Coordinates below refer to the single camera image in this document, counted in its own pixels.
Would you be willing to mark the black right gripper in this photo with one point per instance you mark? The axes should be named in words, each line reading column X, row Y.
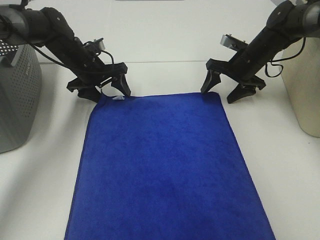
column 244, row 65

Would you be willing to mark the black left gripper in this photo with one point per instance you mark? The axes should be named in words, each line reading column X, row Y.
column 91, row 68

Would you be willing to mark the blue microfibre towel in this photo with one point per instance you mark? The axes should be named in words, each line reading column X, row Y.
column 164, row 167

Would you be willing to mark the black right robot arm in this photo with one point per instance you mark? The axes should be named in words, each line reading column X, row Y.
column 287, row 24

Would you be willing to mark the beige plastic bin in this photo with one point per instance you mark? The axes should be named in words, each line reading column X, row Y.
column 301, row 77

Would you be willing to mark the grey perforated laundry basket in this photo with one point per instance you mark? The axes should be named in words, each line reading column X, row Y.
column 20, row 88

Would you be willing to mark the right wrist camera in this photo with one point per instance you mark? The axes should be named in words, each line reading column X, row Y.
column 228, row 41

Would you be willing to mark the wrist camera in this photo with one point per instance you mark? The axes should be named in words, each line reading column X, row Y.
column 95, row 46
column 228, row 41

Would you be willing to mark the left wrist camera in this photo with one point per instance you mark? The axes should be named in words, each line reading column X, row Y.
column 95, row 46

